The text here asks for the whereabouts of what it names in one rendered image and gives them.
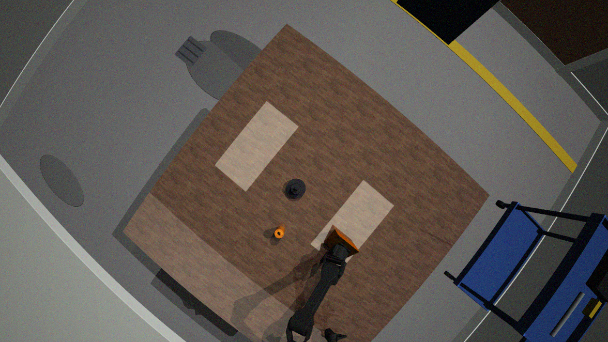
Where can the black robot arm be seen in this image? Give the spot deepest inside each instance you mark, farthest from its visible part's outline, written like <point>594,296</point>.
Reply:
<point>303,320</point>

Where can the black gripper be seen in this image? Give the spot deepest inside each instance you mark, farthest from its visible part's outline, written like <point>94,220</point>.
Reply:
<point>330,336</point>

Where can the orange ribbed knob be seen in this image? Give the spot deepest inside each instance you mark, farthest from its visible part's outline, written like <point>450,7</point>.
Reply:
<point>279,232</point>

